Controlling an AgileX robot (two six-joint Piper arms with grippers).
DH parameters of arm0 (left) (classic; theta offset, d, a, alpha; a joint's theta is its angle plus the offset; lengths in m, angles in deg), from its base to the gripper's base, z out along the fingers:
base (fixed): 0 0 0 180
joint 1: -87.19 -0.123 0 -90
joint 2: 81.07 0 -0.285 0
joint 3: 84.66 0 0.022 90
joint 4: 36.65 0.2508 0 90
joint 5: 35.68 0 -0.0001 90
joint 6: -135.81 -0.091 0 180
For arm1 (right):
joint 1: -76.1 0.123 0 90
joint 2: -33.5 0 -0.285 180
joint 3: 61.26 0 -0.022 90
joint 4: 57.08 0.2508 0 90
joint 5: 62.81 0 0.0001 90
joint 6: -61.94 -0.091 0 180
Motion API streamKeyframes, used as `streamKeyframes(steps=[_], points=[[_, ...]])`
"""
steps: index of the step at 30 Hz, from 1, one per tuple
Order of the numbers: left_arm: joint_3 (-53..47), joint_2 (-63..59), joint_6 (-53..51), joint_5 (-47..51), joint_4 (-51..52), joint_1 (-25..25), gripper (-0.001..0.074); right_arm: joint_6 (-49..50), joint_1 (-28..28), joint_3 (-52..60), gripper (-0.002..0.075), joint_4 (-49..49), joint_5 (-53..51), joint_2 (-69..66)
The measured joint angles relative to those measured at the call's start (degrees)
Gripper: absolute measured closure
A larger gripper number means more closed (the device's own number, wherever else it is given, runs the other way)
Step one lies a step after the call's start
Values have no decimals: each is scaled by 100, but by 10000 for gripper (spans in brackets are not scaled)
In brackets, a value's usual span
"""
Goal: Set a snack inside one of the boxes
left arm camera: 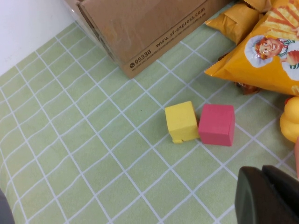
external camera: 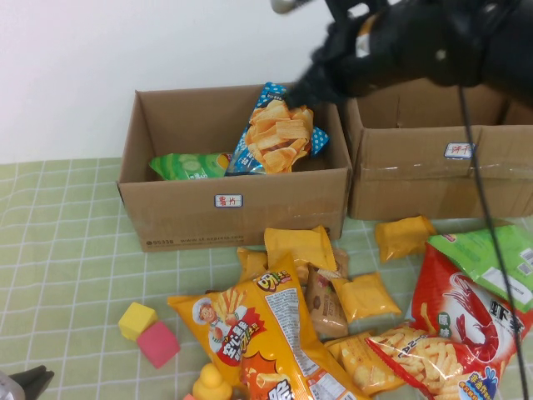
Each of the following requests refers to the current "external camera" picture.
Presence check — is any red prawn cracker bag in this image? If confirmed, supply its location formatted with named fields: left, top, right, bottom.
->
left=365, top=240, right=533, bottom=400

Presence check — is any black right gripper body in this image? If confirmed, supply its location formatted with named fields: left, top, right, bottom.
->
left=311, top=7, right=451, bottom=99

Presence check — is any yellow snack packet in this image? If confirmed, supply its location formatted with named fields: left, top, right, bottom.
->
left=374, top=215, right=438, bottom=264
left=263, top=225, right=336, bottom=274
left=237, top=247, right=270, bottom=285
left=330, top=272, right=403, bottom=324

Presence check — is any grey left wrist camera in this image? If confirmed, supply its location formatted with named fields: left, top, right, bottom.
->
left=0, top=370, right=21, bottom=400

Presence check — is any yellow foam cube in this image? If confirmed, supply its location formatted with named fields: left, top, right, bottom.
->
left=118, top=302, right=160, bottom=343

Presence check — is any big orange fries snack bag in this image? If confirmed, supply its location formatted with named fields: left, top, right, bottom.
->
left=167, top=251, right=372, bottom=400

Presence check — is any cardboard box with printed address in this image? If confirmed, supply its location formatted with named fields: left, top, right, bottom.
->
left=116, top=81, right=355, bottom=253

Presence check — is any taped cardboard box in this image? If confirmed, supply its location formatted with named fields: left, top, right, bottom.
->
left=342, top=77, right=533, bottom=222

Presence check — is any blue black shrimp chips bag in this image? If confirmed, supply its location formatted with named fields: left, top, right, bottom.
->
left=224, top=81, right=331, bottom=178

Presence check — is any brown snack packet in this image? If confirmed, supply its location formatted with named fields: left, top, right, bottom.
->
left=332, top=248, right=351, bottom=279
left=305, top=266, right=349, bottom=339

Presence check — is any pink foam cube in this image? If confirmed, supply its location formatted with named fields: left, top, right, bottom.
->
left=136, top=320, right=182, bottom=370

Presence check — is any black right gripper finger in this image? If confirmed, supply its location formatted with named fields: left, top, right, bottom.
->
left=285, top=62, right=346, bottom=108

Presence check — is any yellow cracker print packet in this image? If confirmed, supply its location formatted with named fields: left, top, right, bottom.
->
left=324, top=330, right=407, bottom=397

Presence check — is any green snack bag with barcode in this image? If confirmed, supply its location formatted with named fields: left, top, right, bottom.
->
left=425, top=224, right=533, bottom=310

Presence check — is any green cucumber chips bag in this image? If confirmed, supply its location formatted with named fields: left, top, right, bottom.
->
left=148, top=151, right=235, bottom=183

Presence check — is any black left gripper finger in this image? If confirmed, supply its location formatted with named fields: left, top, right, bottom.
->
left=8, top=365, right=47, bottom=387
left=19, top=369, right=56, bottom=400

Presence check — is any thin black cable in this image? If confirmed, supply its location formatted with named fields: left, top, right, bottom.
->
left=456, top=82, right=533, bottom=400

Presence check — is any green checked tablecloth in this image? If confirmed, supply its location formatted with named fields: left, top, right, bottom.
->
left=0, top=157, right=533, bottom=400

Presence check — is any yellow toy duck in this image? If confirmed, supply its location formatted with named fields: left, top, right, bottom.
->
left=192, top=362, right=232, bottom=400

